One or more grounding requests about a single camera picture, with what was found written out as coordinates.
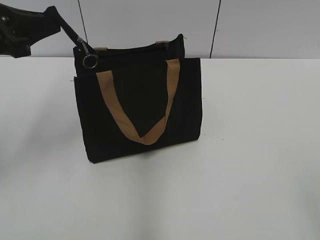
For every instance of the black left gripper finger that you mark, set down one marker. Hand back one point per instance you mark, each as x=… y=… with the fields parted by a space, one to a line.
x=20 y=29

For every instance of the black tote bag brown handles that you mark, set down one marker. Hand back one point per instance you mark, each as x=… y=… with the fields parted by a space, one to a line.
x=136 y=100

